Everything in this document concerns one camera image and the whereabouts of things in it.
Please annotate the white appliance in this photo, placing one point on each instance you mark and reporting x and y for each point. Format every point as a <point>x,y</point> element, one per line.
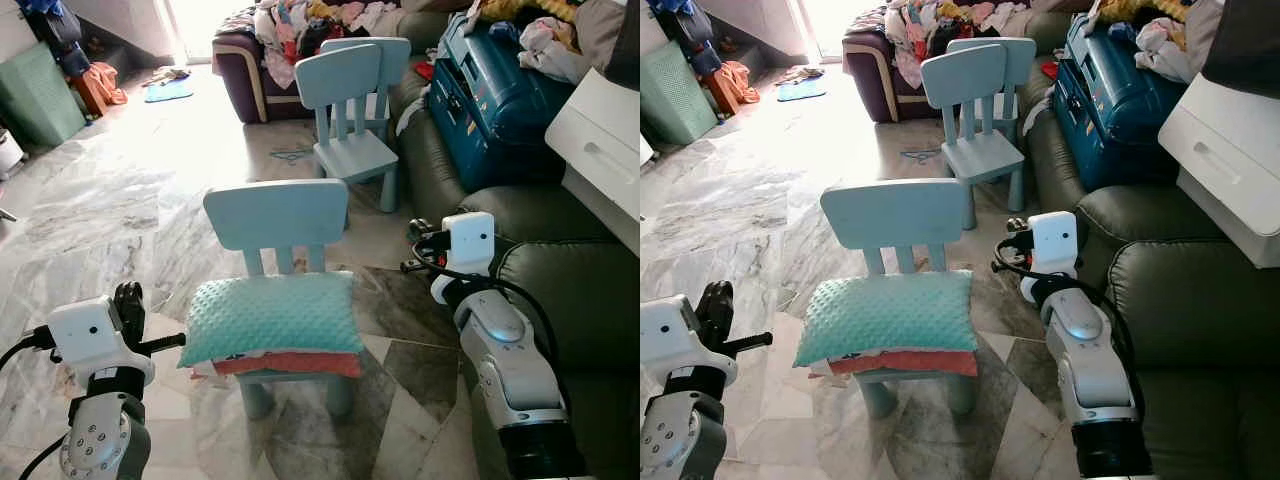
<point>10,155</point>
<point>646,150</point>

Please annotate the light blue child chair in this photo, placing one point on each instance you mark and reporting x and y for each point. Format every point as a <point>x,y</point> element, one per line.
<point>275,212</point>
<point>963,75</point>
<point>1020,58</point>
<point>338,75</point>
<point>890,212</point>
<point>395,60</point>

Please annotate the dark grey garment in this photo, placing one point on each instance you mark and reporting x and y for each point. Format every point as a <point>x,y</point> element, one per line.
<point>610,35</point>
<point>1245,40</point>

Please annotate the dark blue suitcase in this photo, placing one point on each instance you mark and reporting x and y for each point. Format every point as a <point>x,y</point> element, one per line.
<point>1110,110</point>
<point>490,110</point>

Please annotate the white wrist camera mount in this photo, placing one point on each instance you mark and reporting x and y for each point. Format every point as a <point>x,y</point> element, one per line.
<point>1053,240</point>
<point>680,335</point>
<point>90,335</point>
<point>470,240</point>

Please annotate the teal dotted pillow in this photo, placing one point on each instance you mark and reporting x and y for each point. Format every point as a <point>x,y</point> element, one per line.
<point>885,315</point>
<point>270,315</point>

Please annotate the crumpled white cloth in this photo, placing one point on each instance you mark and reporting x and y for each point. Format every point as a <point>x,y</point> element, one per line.
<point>550,50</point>
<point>1165,48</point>

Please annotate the dark blue bag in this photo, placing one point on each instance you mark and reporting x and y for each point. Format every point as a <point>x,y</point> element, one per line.
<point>685,30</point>
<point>55,30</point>

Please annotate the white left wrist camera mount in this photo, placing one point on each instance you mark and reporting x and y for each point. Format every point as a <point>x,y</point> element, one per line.
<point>90,335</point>
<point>680,335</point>

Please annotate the purple armchair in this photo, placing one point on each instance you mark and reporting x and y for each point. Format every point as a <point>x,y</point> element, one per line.
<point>245,85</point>
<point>872,85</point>

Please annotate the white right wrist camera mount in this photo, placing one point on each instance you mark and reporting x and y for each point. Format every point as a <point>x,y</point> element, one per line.
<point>470,240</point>
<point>1053,240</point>

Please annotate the green leather sofa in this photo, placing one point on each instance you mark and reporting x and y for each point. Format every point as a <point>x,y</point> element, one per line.
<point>1200,300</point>
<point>590,290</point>

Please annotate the green laundry basket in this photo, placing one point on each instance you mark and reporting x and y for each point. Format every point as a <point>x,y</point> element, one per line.
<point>675,95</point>
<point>40,100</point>

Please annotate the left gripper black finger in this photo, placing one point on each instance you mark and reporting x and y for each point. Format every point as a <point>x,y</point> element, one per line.
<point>748,344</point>
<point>162,345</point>
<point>716,298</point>
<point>130,300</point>

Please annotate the small red cloth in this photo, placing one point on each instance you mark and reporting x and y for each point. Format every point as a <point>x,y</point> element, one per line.
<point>1049,70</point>
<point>425,70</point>

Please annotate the orange cloth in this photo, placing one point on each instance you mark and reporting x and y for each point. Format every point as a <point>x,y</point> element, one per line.
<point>735,82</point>
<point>100,85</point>

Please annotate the colourful clothes pile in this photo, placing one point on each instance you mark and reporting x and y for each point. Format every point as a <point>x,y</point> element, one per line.
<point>930,25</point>
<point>300,25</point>

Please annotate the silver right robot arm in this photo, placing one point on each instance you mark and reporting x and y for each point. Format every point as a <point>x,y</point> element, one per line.
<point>1085,350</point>
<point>505,360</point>

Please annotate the small teal scissors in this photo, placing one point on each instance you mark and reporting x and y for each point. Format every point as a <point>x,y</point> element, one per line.
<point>292,156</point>
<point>920,156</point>

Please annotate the white drawer unit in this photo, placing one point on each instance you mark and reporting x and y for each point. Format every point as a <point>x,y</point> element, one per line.
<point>1230,150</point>
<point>600,140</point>

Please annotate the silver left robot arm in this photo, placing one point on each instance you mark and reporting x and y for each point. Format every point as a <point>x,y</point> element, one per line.
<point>100,440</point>
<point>680,440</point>

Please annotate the small blue mat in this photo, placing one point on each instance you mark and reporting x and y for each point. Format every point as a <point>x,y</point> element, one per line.
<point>168,92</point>
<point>802,91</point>

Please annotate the yellow cloth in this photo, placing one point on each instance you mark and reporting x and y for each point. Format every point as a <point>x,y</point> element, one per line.
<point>1140,10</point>
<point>525,10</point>

